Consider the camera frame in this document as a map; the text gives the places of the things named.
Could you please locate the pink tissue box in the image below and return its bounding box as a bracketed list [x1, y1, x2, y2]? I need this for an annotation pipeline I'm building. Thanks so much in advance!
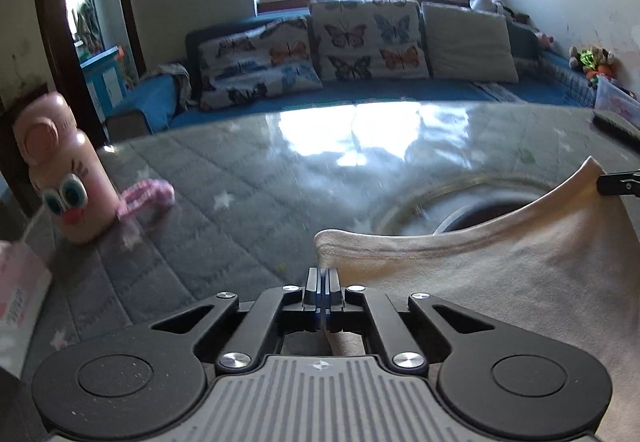
[0, 240, 51, 378]

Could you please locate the white plush toy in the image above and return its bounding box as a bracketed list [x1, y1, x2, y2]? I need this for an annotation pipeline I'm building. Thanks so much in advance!
[469, 0, 506, 15]

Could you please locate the pink plush toy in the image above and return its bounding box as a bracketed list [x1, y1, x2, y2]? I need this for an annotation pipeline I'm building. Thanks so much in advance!
[535, 32, 554, 51]

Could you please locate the pile of stuffed toys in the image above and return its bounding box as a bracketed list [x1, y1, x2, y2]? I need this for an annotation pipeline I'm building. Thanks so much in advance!
[568, 46, 616, 88]

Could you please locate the cream shirt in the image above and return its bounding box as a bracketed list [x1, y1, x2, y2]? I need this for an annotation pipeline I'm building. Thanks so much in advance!
[314, 158, 639, 441]

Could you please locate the black remote control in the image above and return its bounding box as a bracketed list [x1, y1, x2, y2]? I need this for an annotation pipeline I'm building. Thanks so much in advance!
[592, 112, 640, 150]

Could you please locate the pink cartoon water bottle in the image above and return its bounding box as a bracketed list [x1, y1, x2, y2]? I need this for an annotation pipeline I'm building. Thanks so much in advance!
[13, 92, 119, 245]

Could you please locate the grey cloth on sofa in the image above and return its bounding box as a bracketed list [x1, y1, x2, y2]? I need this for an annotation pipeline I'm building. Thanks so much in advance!
[141, 63, 198, 110]

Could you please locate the plain beige pillow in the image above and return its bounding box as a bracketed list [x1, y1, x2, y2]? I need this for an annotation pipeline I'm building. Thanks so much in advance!
[422, 2, 518, 84]

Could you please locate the grey quilted star tablecloth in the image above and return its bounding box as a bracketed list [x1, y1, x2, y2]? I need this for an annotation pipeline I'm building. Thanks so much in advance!
[25, 102, 639, 372]

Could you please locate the left butterfly pillow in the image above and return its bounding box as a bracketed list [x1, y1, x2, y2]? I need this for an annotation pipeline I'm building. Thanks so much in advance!
[198, 16, 323, 112]

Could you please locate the clear plastic storage bin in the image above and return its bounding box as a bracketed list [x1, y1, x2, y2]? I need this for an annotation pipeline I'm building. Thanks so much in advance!
[594, 76, 640, 128]

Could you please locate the right butterfly pillow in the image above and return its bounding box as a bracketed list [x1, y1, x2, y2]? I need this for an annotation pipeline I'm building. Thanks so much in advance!
[309, 0, 430, 81]

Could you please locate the blue sofa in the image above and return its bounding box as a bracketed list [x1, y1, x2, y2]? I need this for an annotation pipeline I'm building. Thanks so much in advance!
[105, 23, 596, 142]

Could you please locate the butterfly pillow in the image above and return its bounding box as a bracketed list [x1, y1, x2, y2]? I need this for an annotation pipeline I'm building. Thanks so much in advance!
[198, 16, 323, 112]
[309, 0, 430, 81]

